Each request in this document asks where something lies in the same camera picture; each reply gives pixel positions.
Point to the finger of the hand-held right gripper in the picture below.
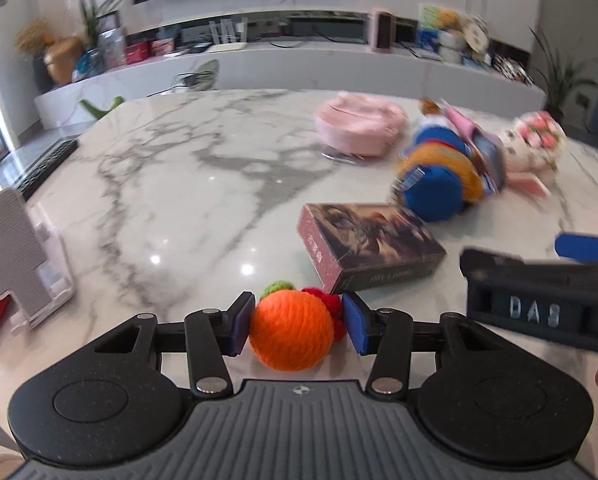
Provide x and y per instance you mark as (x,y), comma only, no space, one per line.
(586,247)

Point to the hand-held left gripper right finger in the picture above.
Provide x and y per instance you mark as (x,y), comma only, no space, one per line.
(357,324)

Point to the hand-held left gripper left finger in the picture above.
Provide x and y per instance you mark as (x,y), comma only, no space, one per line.
(240,325)

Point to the orange crochet ball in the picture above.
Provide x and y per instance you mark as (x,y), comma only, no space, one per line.
(291,330)

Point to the small pink box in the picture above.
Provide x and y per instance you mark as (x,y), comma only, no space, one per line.
(529,185)

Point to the crochet bunny with bouquet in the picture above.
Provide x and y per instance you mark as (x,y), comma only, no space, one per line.
(534,140)

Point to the blue orange plush doll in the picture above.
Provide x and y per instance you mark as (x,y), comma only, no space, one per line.
(439,175)

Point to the pink fabric pouch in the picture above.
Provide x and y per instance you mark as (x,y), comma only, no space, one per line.
(361,122)

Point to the red crochet fruit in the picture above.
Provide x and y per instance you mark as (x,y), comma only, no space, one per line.
(329,305)

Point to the dark red card box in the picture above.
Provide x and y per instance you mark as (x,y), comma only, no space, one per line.
(374,240)

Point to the tall potted plant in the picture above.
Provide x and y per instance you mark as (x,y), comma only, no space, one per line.
(561,80)

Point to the black white patterned item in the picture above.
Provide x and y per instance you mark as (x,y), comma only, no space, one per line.
(513,69)

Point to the decorative plate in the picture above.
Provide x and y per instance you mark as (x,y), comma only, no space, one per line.
(475,34)

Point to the white phone stand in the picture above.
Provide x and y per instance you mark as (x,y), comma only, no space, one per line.
(11,245)

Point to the black slatted strip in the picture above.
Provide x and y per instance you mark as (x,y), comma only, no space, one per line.
(46,167)

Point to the small desk fan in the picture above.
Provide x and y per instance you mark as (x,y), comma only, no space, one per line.
(201,74)

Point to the green leaf sprig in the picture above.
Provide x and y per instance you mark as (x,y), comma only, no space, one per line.
(99,107)

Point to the blue printed box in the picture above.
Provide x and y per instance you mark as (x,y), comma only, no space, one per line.
(429,40)

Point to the white marble media console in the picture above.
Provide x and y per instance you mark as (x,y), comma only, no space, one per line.
(289,67)

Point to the red gift boxes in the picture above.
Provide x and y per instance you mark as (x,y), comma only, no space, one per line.
(146,51)

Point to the white router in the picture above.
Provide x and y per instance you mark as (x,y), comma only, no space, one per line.
(226,35)

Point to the pink white heater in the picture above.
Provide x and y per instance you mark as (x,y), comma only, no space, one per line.
(383,30)

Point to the brown round vase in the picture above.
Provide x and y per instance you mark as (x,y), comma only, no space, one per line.
(65,62)

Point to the green leafy houseplant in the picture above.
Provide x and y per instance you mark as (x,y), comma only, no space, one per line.
(96,15)

